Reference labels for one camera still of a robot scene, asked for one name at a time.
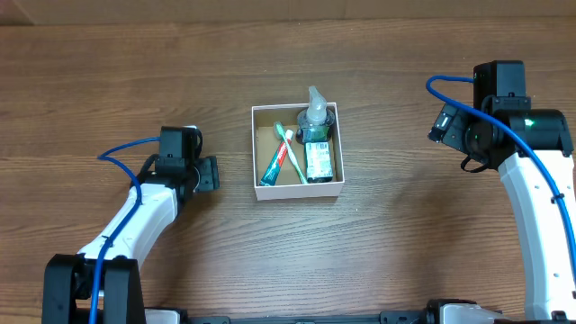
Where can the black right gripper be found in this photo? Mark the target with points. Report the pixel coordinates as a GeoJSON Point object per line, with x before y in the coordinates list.
{"type": "Point", "coordinates": [448, 127]}

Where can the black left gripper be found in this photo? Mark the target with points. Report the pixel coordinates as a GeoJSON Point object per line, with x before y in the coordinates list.
{"type": "Point", "coordinates": [208, 174]}

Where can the red green toothpaste tube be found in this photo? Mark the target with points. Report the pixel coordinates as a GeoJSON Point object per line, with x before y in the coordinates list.
{"type": "Point", "coordinates": [275, 162]}

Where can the green white toothbrush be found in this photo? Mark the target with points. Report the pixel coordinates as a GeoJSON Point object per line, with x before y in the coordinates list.
{"type": "Point", "coordinates": [281, 134]}

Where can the green white soap packet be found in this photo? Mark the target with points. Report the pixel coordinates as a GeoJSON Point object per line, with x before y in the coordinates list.
{"type": "Point", "coordinates": [318, 162]}

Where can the clear soap pump bottle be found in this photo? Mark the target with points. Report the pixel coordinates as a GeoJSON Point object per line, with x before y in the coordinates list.
{"type": "Point", "coordinates": [315, 122]}

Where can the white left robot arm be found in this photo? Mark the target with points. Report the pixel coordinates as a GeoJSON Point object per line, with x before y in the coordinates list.
{"type": "Point", "coordinates": [101, 282]}

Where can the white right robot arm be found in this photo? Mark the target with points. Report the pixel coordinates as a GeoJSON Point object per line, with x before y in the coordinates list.
{"type": "Point", "coordinates": [532, 151]}

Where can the white cardboard box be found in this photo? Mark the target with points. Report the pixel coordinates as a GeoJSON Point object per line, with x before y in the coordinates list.
{"type": "Point", "coordinates": [290, 186]}

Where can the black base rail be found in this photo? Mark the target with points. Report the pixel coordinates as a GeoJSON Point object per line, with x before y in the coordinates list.
{"type": "Point", "coordinates": [306, 319]}

